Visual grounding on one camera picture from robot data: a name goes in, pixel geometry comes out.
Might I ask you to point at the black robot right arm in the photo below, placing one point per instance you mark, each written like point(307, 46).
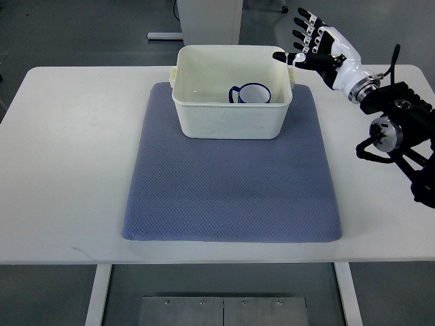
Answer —
point(406, 122)

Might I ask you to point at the blue textured mat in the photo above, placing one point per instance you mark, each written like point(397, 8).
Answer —
point(272, 191)

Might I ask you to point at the cream plastic box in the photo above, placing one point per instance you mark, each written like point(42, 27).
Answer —
point(207, 81)

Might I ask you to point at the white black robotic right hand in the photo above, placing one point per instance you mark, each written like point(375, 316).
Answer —
point(326, 51)

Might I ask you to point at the white background pedestal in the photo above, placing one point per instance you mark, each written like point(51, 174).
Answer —
point(205, 23)

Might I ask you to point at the white left table leg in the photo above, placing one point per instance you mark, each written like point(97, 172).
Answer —
point(98, 295)

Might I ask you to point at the white table leg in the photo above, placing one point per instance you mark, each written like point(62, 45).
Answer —
point(349, 301)
point(98, 295)

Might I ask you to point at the blue enamel mug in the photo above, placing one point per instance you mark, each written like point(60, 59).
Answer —
point(249, 93)

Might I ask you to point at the white right table leg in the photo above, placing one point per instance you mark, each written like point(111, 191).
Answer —
point(349, 301)

